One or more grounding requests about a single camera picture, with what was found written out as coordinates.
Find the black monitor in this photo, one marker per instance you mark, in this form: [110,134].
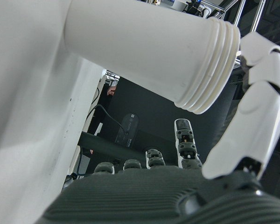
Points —
[154,105]

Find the black oval labelled device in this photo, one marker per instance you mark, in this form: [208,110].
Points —
[128,130]

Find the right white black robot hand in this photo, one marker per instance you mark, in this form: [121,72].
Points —
[154,198]

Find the white paper cup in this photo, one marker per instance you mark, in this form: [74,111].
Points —
[142,46]

